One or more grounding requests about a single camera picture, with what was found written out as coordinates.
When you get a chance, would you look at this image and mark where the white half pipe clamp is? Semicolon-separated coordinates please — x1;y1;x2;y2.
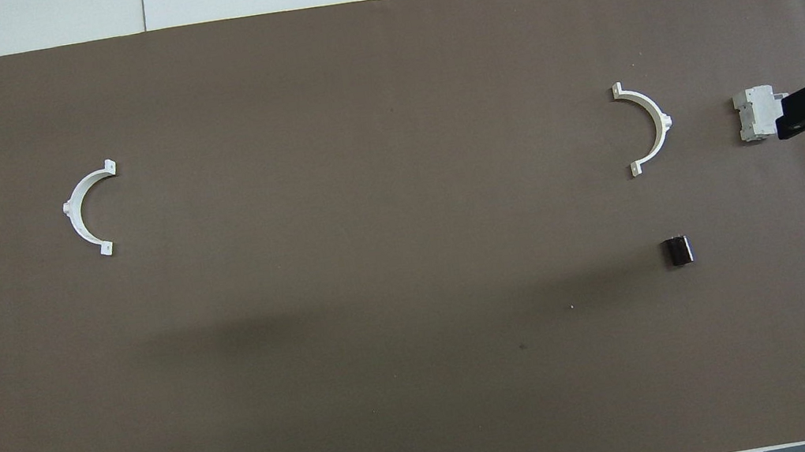
55;158;130;263
609;75;682;180

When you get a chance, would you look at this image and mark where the grey circuit breaker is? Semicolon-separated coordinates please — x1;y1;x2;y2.
731;82;796;145

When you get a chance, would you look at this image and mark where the small dark cylinder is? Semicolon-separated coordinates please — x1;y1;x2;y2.
660;233;699;271

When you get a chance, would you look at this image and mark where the brown table mat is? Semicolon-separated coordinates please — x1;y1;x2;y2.
0;0;805;452

